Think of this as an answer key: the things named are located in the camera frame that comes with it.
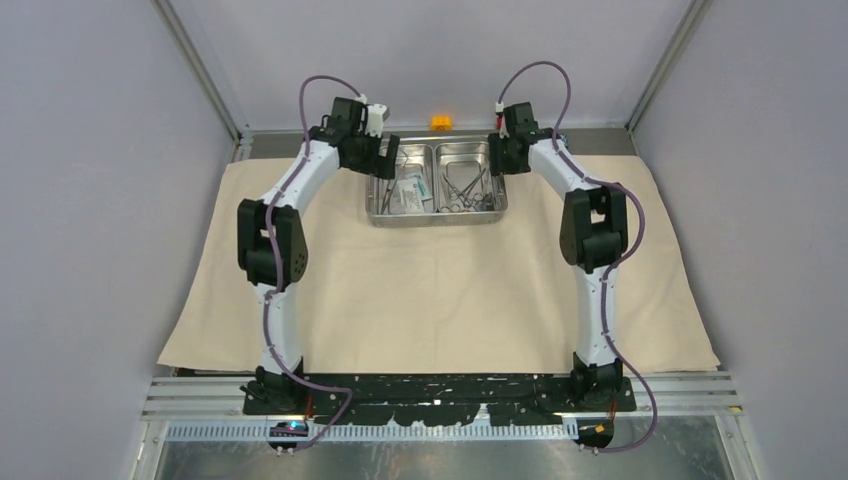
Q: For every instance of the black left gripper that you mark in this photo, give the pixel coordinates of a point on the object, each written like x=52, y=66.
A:
x=378, y=166

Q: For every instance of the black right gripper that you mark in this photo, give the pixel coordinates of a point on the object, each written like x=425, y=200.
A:
x=497, y=164

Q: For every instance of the cream cloth wrap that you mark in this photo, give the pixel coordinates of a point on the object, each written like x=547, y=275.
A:
x=465, y=299

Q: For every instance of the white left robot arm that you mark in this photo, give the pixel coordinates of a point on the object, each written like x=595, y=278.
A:
x=272, y=248

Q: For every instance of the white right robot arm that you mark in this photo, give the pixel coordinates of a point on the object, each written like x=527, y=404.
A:
x=593, y=237

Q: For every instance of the steel scissors pile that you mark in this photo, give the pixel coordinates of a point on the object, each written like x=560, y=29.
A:
x=475, y=197

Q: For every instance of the steel mesh instrument tray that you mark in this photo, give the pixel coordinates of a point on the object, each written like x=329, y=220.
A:
x=461, y=157

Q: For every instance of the steel forceps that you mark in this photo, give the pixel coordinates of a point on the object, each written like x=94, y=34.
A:
x=391, y=184

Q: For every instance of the yellow block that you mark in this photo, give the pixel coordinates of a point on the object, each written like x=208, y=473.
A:
x=441, y=123

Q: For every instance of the green white sterile packet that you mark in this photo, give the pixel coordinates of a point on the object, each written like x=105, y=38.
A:
x=414, y=194

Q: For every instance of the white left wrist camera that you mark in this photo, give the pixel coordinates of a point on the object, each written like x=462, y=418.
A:
x=375, y=117

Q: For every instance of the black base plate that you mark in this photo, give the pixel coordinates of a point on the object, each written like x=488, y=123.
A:
x=430, y=399

